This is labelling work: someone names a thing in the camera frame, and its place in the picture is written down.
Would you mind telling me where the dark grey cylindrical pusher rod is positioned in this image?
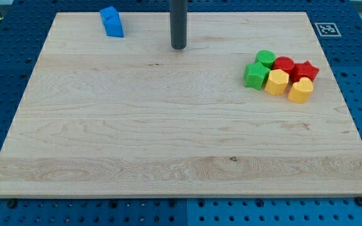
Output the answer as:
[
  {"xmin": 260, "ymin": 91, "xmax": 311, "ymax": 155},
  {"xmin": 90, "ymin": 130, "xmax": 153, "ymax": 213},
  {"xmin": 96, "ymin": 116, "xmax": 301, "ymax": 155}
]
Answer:
[{"xmin": 170, "ymin": 0, "xmax": 187, "ymax": 50}]

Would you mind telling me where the blue triangle block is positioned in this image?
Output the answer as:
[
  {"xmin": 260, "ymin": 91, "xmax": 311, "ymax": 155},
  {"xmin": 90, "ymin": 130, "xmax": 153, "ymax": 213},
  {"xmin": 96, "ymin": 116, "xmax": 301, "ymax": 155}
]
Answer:
[{"xmin": 99, "ymin": 6, "xmax": 119, "ymax": 24}]

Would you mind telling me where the blue cube block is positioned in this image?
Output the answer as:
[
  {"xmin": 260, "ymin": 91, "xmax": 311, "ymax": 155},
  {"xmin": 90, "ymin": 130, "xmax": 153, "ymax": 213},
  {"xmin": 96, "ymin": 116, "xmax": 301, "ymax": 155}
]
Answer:
[{"xmin": 103, "ymin": 14, "xmax": 124, "ymax": 38}]

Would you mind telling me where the green star block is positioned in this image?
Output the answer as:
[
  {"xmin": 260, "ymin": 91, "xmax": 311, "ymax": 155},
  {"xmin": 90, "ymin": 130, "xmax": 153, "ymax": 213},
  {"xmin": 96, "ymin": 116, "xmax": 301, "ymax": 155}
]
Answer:
[{"xmin": 243, "ymin": 62, "xmax": 270, "ymax": 90}]

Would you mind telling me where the green cylinder block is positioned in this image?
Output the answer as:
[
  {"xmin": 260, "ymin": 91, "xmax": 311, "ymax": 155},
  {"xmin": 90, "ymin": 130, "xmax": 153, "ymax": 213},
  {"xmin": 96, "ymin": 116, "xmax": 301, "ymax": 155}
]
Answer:
[{"xmin": 255, "ymin": 50, "xmax": 276, "ymax": 68}]

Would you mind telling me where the red cylinder block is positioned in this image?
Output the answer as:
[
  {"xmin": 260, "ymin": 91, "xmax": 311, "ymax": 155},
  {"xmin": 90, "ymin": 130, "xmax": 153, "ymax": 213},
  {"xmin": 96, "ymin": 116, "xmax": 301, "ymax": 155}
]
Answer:
[{"xmin": 272, "ymin": 56, "xmax": 295, "ymax": 75}]

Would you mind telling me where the yellow hexagon block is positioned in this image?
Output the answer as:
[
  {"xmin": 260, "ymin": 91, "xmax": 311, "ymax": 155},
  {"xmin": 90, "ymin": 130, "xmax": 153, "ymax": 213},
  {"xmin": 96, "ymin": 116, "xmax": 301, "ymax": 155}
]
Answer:
[{"xmin": 265, "ymin": 69, "xmax": 290, "ymax": 95}]

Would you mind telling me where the wooden board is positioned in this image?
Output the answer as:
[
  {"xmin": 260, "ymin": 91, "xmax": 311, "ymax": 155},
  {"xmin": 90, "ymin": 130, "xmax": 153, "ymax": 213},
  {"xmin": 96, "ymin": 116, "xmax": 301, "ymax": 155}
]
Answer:
[{"xmin": 0, "ymin": 12, "xmax": 362, "ymax": 199}]

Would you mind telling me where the red star block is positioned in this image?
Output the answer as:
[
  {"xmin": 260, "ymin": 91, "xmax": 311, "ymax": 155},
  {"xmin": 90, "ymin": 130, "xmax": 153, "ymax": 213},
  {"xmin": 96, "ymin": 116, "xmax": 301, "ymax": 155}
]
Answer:
[{"xmin": 290, "ymin": 61, "xmax": 319, "ymax": 82}]

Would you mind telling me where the yellow heart block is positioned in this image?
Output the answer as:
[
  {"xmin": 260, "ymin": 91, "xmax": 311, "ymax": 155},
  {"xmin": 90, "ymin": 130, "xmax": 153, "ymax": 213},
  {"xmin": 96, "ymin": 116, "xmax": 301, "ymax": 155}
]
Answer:
[{"xmin": 287, "ymin": 77, "xmax": 314, "ymax": 104}]

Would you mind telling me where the white fiducial marker tag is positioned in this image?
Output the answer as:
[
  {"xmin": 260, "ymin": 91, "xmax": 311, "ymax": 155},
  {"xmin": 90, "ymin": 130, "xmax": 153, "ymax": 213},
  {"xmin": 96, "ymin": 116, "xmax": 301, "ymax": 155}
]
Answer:
[{"xmin": 314, "ymin": 22, "xmax": 341, "ymax": 37}]

